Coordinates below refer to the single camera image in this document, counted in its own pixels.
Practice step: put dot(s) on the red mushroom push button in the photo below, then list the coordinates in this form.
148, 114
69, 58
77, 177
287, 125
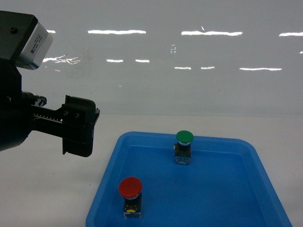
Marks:
130, 189

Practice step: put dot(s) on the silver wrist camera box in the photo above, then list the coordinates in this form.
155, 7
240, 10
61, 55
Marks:
35, 49

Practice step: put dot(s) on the white glossy whiteboard panel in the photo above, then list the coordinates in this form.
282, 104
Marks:
192, 57

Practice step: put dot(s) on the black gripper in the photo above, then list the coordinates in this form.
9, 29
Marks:
22, 112

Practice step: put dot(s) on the blue plastic tray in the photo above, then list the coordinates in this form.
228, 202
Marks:
225, 185

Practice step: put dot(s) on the green mushroom push button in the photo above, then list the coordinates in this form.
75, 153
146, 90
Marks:
182, 148

